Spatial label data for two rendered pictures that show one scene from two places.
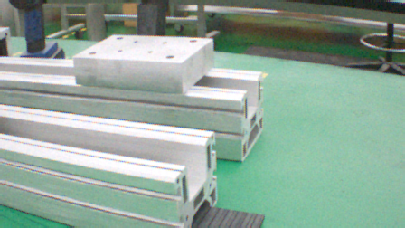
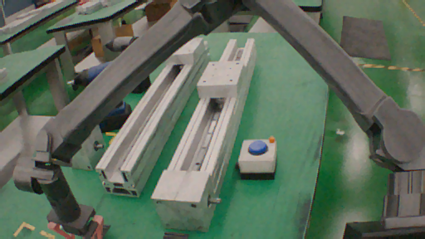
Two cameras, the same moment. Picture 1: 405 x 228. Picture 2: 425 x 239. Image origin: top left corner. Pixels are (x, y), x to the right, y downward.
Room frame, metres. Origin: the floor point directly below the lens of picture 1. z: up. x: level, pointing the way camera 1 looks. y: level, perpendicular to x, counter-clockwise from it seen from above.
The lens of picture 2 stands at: (0.69, 1.35, 1.34)
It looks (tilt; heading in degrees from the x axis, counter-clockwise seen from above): 31 degrees down; 265
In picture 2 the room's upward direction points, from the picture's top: 10 degrees counter-clockwise
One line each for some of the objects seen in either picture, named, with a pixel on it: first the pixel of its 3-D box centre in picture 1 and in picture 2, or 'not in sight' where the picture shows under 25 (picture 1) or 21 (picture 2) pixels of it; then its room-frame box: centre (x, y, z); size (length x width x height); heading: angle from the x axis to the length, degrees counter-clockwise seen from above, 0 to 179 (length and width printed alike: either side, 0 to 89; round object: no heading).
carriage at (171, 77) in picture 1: (145, 70); (185, 54); (0.65, 0.07, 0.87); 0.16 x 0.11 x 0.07; 68
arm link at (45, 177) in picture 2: not in sight; (51, 182); (0.97, 0.86, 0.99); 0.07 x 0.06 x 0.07; 158
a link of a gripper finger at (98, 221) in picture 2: not in sight; (88, 232); (0.95, 0.87, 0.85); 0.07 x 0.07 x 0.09; 67
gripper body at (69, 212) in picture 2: not in sight; (65, 206); (0.97, 0.86, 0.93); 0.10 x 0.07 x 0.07; 157
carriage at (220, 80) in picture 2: not in sight; (223, 82); (0.56, 0.38, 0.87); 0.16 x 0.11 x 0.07; 68
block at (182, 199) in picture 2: not in sight; (191, 202); (0.72, 0.79, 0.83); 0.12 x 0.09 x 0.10; 158
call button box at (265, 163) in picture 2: not in sight; (255, 158); (0.56, 0.68, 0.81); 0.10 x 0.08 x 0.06; 158
